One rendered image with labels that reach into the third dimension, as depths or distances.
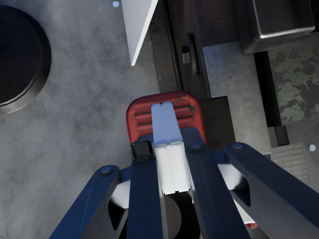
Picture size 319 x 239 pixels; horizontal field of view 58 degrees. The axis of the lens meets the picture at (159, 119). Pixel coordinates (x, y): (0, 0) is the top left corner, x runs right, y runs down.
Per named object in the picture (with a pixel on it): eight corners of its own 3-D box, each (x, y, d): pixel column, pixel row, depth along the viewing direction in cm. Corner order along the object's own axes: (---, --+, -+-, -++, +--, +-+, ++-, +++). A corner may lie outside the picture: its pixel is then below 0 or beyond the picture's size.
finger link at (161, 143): (177, 193, 15) (163, 196, 15) (167, 139, 22) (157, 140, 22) (168, 143, 14) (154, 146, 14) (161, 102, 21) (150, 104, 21)
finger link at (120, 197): (164, 204, 14) (102, 215, 14) (159, 154, 18) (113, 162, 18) (158, 178, 13) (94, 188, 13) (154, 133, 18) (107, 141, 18)
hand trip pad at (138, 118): (201, 165, 30) (213, 175, 22) (143, 175, 30) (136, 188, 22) (189, 98, 30) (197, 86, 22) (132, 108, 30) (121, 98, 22)
